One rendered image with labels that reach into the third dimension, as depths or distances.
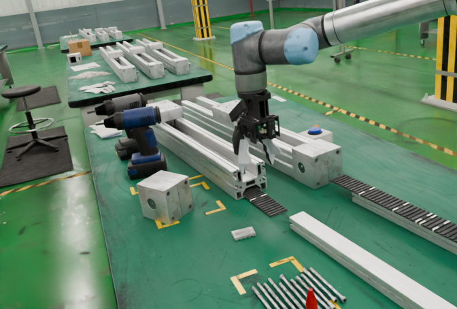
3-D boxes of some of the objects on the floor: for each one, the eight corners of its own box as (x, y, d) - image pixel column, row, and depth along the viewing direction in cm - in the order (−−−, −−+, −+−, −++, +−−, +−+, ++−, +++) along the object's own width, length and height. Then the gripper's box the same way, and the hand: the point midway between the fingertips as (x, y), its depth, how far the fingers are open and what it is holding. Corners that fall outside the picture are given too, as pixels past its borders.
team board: (262, 59, 738) (251, -65, 672) (282, 53, 767) (273, -66, 701) (335, 64, 627) (330, -84, 560) (355, 57, 656) (352, -84, 589)
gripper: (236, 100, 94) (246, 186, 101) (289, 86, 99) (295, 169, 107) (218, 94, 101) (228, 174, 108) (268, 81, 107) (275, 158, 114)
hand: (255, 164), depth 109 cm, fingers open, 8 cm apart
